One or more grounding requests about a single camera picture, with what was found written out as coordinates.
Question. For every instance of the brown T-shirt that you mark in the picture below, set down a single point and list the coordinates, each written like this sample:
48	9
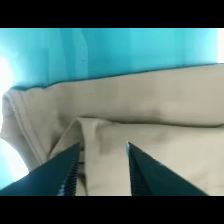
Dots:
150	100

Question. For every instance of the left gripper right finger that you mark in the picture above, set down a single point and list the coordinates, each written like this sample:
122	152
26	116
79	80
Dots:
156	176

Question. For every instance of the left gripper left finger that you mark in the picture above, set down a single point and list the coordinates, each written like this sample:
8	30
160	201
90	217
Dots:
50	176

